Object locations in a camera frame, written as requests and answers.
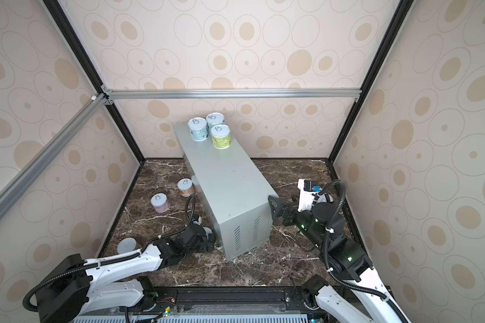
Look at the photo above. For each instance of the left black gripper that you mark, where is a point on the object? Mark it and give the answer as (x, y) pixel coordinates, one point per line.
(205, 248)

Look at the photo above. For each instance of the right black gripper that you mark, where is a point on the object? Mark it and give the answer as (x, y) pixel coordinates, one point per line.
(291, 211)

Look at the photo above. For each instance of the pink label can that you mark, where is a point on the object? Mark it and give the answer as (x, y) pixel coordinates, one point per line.
(160, 203)
(127, 245)

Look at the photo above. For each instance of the green label can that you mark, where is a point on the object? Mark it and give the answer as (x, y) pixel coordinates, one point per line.
(221, 136)

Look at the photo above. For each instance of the teal label can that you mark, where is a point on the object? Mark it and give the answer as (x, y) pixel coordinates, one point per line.
(198, 129)
(214, 119)

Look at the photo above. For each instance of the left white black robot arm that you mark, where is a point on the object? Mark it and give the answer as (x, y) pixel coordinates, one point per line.
(78, 286)

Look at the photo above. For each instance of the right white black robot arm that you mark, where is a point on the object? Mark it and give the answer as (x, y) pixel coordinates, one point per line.
(319, 217)

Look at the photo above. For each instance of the grey metal cabinet box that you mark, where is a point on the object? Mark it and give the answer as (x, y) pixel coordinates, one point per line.
(232, 190)

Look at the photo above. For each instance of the orange label can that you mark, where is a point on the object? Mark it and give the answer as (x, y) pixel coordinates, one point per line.
(186, 187)

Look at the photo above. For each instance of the left slanted aluminium bar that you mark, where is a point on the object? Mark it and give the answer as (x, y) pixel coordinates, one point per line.
(24, 179)

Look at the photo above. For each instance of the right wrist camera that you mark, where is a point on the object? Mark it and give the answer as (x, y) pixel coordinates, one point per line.
(308, 190)

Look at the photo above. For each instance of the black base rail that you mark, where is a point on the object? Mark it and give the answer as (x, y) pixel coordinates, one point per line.
(226, 300)

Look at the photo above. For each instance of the horizontal aluminium frame bar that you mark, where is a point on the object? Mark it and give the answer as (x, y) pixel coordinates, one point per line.
(232, 94)

